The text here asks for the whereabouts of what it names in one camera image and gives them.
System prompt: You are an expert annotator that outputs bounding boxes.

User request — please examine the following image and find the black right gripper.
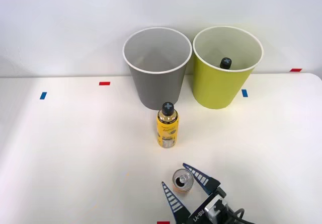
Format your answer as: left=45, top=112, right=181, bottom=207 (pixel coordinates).
left=161, top=162, right=222, bottom=224

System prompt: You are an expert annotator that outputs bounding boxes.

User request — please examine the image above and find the orange drink can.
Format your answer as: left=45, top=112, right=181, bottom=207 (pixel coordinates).
left=172, top=168, right=195, bottom=194

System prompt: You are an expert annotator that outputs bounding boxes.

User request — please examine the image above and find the yellow-label bottle with black cap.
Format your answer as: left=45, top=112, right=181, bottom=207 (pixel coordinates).
left=156, top=102, right=180, bottom=150

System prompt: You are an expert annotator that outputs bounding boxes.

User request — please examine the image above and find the yellow-green plastic waste bin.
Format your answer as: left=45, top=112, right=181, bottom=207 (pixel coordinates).
left=192, top=25, right=265, bottom=110

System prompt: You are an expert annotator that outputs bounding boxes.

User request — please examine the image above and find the grey plastic waste bin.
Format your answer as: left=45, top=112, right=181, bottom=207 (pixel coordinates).
left=122, top=27, right=193, bottom=110

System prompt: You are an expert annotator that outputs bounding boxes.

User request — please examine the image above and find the dark bottle with black cap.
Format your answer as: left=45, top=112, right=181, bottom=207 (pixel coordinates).
left=219, top=57, right=232, bottom=70

